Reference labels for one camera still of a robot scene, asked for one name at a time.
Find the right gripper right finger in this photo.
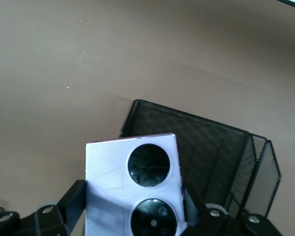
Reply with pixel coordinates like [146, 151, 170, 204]
[181, 189, 283, 236]

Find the lavender flip phone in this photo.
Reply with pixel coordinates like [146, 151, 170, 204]
[85, 132, 189, 236]

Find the black wire mesh organizer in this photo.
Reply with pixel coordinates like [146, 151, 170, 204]
[119, 99, 282, 219]

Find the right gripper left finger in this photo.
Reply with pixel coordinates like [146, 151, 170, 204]
[0, 179, 86, 236]

